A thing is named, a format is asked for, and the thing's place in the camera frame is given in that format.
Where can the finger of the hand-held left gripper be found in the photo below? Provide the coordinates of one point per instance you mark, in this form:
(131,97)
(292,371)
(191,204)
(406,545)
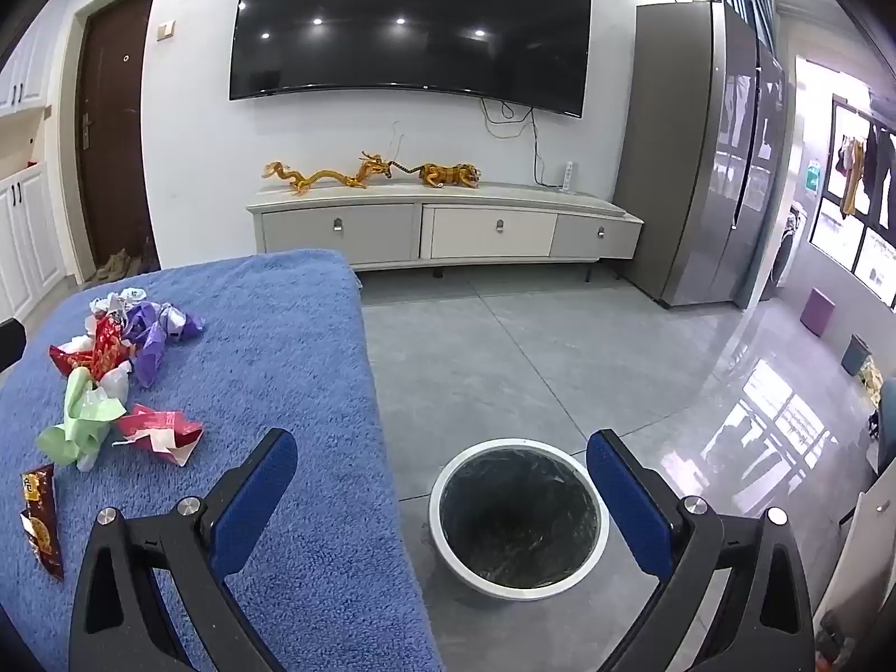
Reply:
(10,346)

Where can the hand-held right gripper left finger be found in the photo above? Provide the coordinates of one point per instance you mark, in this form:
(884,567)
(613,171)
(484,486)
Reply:
(255,497)

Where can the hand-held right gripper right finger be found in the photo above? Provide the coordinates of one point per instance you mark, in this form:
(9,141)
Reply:
(626,504)

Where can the green plastic bag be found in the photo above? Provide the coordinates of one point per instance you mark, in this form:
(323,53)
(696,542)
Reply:
(77,420)

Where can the white trash bin black liner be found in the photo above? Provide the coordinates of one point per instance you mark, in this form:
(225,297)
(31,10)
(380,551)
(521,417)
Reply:
(514,518)

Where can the white wrapper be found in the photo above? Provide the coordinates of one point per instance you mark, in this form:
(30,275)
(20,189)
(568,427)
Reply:
(126,294)

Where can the pink wrapper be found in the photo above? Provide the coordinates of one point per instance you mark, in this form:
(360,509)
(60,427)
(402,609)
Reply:
(150,423)

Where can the purple wrapper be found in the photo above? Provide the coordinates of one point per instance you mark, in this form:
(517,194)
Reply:
(147,336)

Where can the red crumpled wrapper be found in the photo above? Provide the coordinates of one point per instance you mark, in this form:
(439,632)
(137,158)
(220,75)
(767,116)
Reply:
(105,350)

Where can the white crumpled paper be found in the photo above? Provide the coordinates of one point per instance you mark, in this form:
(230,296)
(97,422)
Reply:
(115,381)

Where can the white hallway cabinet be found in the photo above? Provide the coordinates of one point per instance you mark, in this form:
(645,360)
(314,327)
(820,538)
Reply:
(24,224)

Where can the blue fleece blanket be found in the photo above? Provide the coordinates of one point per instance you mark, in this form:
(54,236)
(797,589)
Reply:
(280,364)

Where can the pair of shoes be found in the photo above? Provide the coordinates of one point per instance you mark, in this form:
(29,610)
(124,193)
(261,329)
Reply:
(119,264)

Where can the red-brown snack wrapper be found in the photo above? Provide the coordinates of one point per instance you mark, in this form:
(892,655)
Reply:
(42,525)

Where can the brown entrance door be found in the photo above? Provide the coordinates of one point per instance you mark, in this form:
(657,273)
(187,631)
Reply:
(112,154)

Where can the purple box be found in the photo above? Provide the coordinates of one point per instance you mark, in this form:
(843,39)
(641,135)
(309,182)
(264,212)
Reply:
(817,311)

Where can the white television cabinet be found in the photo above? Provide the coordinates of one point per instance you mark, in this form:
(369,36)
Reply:
(378,227)

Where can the washing machine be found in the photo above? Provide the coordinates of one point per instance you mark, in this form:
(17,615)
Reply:
(787,252)

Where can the golden dragon figurine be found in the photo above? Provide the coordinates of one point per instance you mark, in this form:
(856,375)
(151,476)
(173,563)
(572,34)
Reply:
(329,176)

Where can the white power strip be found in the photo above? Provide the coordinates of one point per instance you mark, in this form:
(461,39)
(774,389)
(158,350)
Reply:
(568,176)

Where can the balcony window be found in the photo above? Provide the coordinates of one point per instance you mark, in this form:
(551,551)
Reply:
(840,238)

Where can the grey refrigerator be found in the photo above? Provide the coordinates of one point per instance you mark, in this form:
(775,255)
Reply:
(679,154)

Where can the golden tiger figurine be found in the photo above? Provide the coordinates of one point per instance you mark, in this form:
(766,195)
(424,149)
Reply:
(448,173)

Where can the yellow hanging garment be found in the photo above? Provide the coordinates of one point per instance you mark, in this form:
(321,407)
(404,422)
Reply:
(849,178)

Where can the dark hanging garment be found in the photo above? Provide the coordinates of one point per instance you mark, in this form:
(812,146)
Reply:
(878,168)

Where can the green wall sign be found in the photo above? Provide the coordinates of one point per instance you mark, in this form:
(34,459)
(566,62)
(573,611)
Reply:
(812,175)

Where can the black wall television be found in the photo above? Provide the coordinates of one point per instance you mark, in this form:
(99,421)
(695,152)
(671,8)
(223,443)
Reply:
(413,21)

